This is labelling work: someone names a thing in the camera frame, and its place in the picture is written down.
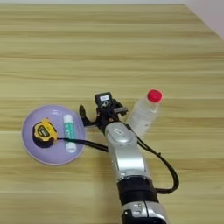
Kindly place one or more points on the purple round plate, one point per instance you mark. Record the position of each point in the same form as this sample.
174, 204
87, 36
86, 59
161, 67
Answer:
52, 151

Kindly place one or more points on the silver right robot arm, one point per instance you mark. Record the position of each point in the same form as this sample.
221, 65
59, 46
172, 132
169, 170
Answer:
127, 154

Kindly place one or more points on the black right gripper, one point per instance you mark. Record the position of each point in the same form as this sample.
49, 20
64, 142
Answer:
105, 118

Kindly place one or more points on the clear bottle red cap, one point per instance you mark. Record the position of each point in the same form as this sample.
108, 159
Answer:
143, 115

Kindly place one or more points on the yellow black tape measure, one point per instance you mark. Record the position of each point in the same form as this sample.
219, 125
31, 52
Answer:
43, 132

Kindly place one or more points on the green white glue stick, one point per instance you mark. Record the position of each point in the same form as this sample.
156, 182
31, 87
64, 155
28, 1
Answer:
69, 131

